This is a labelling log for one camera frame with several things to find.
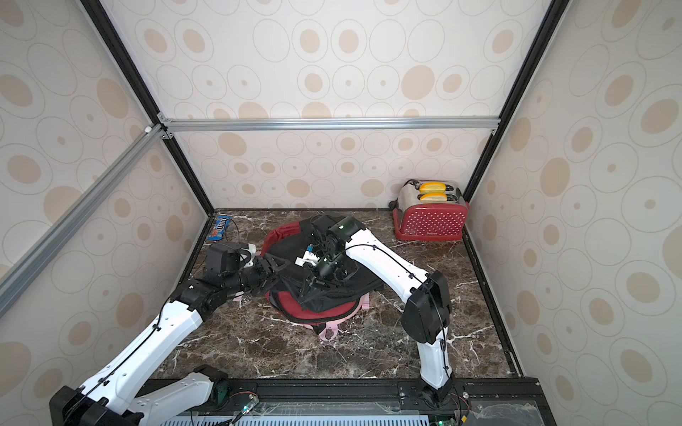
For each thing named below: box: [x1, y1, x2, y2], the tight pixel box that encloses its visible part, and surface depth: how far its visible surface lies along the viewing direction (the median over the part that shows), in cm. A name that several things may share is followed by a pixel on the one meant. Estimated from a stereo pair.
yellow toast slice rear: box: [419, 181, 447, 194], surface depth 103 cm
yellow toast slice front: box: [420, 192, 448, 204], surface depth 99 cm
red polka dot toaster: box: [388, 179, 470, 242], surface depth 102 cm
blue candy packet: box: [207, 215, 231, 241], surface depth 115 cm
